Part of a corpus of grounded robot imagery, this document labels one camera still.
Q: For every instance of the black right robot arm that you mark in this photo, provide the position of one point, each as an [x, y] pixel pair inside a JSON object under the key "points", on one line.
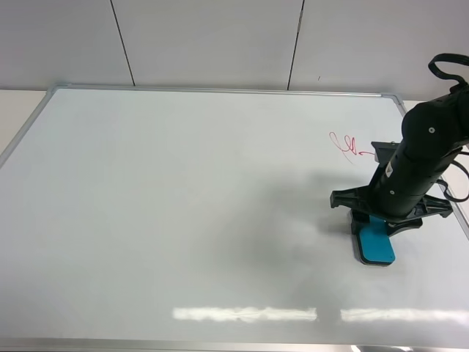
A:
{"points": [[433, 135]]}

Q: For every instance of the white whiteboard with aluminium frame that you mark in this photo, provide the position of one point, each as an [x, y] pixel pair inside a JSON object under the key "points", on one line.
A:
{"points": [[200, 221]]}

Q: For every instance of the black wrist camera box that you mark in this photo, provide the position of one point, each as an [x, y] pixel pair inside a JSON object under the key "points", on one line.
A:
{"points": [[384, 151]]}

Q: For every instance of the red marker scribble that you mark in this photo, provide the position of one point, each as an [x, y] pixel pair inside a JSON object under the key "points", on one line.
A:
{"points": [[347, 146]]}

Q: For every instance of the blue whiteboard eraser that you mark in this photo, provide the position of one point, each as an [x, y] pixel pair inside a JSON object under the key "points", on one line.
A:
{"points": [[374, 246]]}

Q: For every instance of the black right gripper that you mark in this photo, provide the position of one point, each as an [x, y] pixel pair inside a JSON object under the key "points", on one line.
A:
{"points": [[360, 202]]}

